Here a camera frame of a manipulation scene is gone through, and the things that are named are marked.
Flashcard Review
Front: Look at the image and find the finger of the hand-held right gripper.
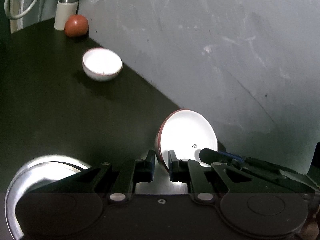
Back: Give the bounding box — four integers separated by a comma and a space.
220, 151, 284, 174
199, 148, 223, 165

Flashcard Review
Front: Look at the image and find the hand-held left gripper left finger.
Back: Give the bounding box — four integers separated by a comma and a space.
32, 150, 157, 203

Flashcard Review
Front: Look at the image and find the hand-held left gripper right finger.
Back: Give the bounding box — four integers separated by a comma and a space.
168, 149, 252, 203

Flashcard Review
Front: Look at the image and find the white ceramic bowl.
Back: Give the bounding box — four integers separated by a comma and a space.
155, 109, 219, 174
82, 47, 123, 82

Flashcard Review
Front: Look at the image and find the stainless steel bowl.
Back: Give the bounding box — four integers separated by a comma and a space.
15, 156, 93, 230

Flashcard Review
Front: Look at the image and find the large stainless steel plate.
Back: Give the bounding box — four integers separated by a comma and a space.
4, 154, 93, 239

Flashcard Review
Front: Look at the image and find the red round fruit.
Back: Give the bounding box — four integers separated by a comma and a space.
64, 14, 89, 38

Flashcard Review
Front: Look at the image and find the white thermos bottle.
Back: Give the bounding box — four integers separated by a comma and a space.
54, 0, 79, 31

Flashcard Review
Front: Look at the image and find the cream door frame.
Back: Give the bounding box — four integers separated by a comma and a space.
9, 0, 25, 34

